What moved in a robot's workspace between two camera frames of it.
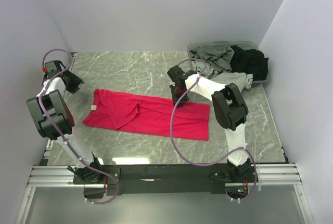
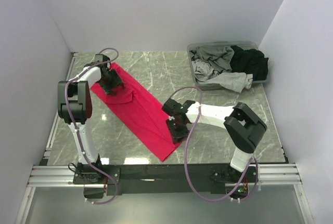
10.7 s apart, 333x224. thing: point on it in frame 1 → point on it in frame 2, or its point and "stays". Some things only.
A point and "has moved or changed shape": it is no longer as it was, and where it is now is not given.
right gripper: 178,100 → 175,135
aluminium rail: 261,175 stays
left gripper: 77,81 → 116,82
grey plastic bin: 229,62 stays
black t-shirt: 251,61 stays
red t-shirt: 149,115 has moved or changed shape
